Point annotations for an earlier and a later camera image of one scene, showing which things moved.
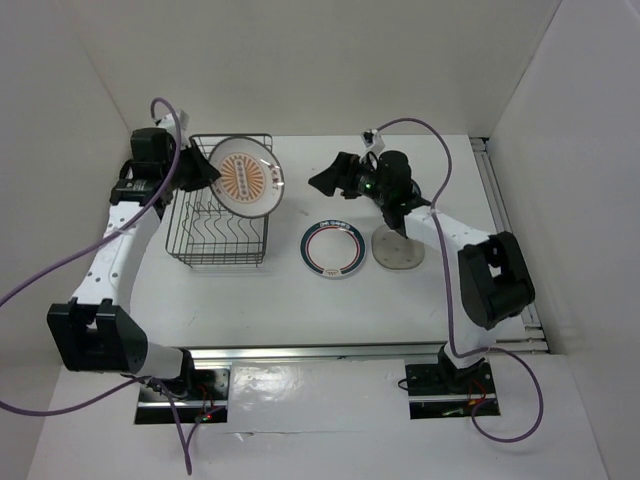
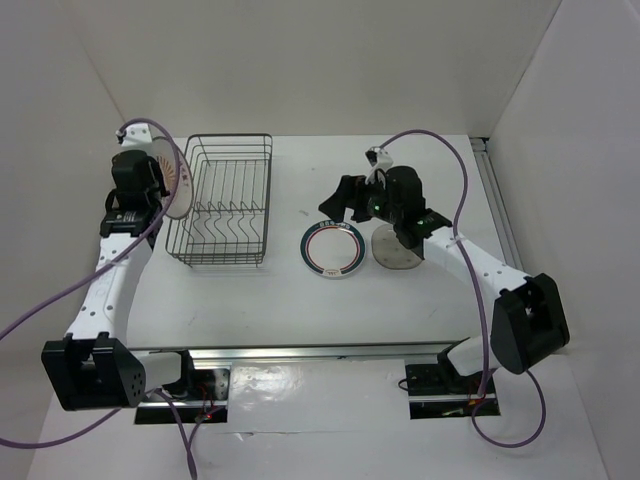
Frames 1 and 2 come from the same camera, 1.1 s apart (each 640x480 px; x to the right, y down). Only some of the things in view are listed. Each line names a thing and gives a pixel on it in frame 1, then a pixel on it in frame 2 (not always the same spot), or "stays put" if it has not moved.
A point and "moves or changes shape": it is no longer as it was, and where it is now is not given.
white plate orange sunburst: [252, 178] moves or changes shape
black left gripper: [205, 173] -> [156, 171]
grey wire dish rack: [203, 232] stays put
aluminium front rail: [339, 353] stays put
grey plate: [392, 250] stays put
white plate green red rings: [332, 247] stays put
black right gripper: [342, 174] -> [349, 193]
